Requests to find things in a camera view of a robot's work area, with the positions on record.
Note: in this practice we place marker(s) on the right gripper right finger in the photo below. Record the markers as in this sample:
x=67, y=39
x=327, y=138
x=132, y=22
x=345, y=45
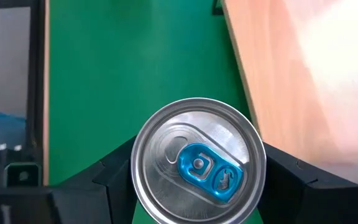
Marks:
x=291, y=199

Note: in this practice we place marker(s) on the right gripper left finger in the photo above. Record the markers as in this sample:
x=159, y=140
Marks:
x=104, y=193

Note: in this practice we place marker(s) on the blue silver Red Bull can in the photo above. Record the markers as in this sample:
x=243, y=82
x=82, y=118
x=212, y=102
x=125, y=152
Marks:
x=197, y=155

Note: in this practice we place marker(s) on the green table mat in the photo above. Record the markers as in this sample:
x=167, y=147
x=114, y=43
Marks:
x=120, y=77

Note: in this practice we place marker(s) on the wooden shelf black metal frame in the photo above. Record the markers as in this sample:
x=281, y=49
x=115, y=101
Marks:
x=291, y=93

